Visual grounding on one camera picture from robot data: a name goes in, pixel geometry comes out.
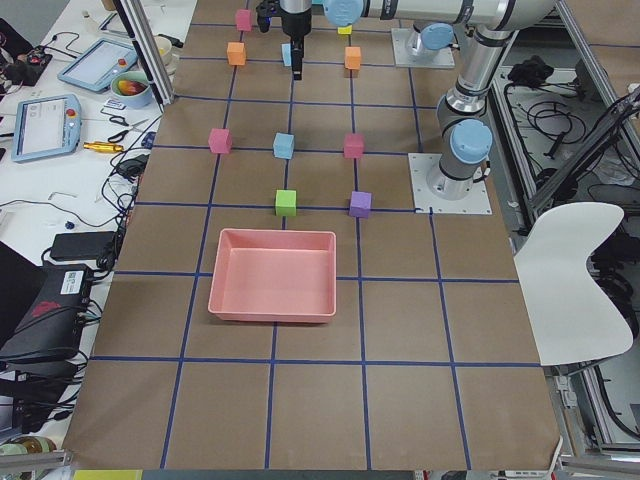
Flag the pink block front middle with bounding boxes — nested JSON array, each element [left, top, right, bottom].
[[208, 128, 232, 154]]

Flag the green block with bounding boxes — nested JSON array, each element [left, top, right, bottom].
[[275, 189, 297, 217]]

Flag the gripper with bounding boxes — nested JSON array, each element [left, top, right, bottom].
[[279, 0, 312, 81]]

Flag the teach pendant far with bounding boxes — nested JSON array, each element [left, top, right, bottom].
[[57, 38, 138, 92]]

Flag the light blue block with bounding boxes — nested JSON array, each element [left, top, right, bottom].
[[281, 43, 292, 67], [273, 132, 295, 160]]

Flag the pink block far corner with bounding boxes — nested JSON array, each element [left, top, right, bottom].
[[235, 9, 253, 32]]

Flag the black power adapter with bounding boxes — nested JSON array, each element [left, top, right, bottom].
[[49, 231, 115, 261]]

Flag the teach pendant near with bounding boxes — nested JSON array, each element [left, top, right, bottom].
[[11, 94, 82, 163]]

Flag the purple block near pink tray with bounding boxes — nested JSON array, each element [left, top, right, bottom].
[[349, 191, 372, 218]]

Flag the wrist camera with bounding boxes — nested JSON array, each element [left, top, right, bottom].
[[255, 0, 280, 33]]

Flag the pink block near base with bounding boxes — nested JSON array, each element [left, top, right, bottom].
[[343, 133, 365, 159]]

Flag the white chair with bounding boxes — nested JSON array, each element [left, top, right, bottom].
[[514, 202, 633, 366]]

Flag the aluminium frame post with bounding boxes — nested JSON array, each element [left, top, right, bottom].
[[114, 0, 175, 106]]

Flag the black scissors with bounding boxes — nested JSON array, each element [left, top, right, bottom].
[[107, 115, 146, 144]]

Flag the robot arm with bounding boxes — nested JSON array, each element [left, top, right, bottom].
[[322, 1, 554, 200], [404, 20, 454, 60]]

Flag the light blue bowl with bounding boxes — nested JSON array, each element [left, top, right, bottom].
[[111, 71, 153, 109]]

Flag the teach pendant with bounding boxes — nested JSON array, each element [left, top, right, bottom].
[[11, 94, 82, 163], [57, 38, 138, 92]]

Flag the pink tray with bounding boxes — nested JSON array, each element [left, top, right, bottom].
[[208, 228, 337, 323]]

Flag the gold metal cylinder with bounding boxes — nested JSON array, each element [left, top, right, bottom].
[[83, 142, 125, 154]]

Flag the orange block near bases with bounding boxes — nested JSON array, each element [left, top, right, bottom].
[[344, 46, 362, 71]]

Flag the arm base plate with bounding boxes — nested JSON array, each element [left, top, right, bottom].
[[391, 23, 455, 69], [408, 153, 492, 215]]

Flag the orange block far side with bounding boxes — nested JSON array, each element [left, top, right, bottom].
[[226, 42, 247, 66]]

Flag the black computer box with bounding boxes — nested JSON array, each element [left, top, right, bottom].
[[1, 263, 93, 364]]

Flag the cream bowl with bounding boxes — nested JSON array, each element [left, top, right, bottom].
[[154, 35, 173, 66]]

